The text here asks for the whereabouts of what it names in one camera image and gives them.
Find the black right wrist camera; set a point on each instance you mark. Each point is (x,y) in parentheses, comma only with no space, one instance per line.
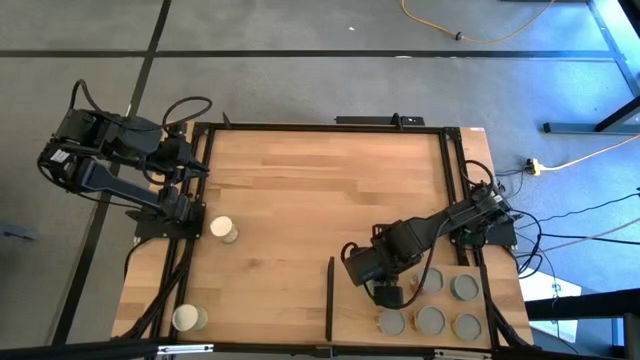
(388,296)

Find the can with red yellow label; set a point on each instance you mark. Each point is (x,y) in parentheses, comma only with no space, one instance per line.
(430,321)

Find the can with green red label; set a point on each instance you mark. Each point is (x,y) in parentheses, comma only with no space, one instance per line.
(431,280)

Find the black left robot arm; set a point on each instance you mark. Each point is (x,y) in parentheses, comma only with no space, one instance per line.
(115,182)

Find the tall carrots can teal label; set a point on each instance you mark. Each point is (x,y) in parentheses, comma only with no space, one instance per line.
(185,317)

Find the silver bracket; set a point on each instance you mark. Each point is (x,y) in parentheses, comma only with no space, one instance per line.
(185,349)
(462,354)

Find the white sheet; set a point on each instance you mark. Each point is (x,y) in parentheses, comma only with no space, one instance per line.
(537,295)

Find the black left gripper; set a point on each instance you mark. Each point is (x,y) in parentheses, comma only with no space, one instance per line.
(172,160)

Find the black rig crossbar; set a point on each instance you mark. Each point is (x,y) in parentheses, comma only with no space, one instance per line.
(590,304)

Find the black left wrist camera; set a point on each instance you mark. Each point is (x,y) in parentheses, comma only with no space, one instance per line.
(174,194)

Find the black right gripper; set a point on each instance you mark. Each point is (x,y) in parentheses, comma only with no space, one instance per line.
(365,267)

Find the grey floor object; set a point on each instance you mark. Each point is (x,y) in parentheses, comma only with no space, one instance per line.
(15,232)

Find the black rig beam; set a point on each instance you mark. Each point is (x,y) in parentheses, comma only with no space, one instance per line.
(75,352)

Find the neighbouring black table frame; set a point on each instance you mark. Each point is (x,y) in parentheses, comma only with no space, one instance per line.
(590,128)

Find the black aluminium table frame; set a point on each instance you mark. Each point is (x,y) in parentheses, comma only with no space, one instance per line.
(350,128)

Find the black rectangular device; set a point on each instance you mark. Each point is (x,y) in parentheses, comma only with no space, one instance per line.
(370,120)

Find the tall green oranges can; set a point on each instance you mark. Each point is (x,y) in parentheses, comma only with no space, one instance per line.
(221,226)

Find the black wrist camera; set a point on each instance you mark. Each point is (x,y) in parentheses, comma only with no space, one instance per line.
(174,194)
(388,296)

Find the black upright post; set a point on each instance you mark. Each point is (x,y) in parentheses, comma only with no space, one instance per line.
(397,121)
(226,121)

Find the short yellow green can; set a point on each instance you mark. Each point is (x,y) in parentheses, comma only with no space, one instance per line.
(466,328)

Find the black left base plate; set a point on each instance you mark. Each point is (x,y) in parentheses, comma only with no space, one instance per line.
(150,227)

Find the red white tomato can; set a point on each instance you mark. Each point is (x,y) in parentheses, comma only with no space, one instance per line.
(391,323)

